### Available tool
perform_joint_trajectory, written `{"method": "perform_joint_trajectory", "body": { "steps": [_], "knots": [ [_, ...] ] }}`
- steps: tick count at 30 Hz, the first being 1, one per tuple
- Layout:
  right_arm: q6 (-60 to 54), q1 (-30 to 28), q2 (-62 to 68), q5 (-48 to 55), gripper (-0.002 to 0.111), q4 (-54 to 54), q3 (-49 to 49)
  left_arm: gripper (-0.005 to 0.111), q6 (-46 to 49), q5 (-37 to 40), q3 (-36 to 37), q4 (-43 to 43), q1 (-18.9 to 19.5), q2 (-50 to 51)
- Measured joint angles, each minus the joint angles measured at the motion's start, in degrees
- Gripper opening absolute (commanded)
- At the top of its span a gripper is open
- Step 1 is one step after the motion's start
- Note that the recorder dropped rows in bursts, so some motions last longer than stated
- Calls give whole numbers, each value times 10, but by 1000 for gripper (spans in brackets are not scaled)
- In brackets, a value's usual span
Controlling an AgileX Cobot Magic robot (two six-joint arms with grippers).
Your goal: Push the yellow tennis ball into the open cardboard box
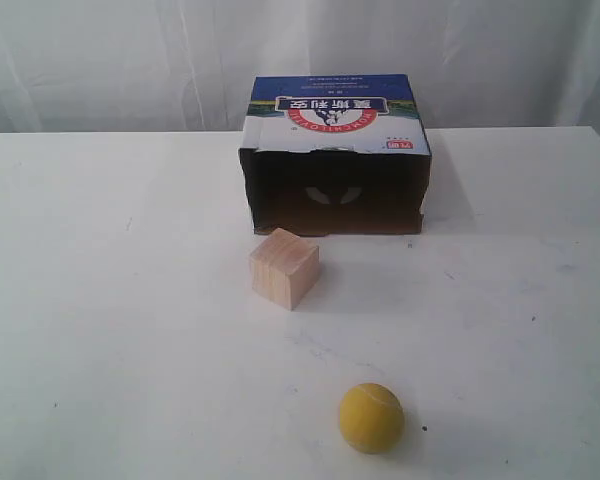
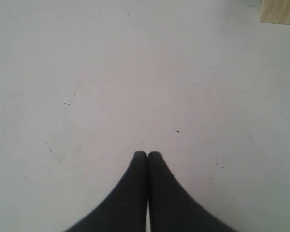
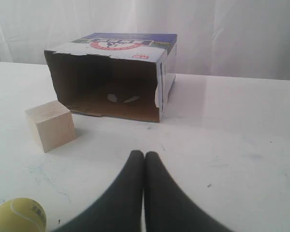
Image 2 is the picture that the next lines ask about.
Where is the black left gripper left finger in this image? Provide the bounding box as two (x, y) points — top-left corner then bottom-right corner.
(68, 151), (148, 232)

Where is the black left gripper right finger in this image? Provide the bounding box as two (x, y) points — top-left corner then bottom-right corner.
(148, 151), (232, 232)

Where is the light wooden cube block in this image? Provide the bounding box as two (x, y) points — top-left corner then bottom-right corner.
(260, 0), (290, 25)

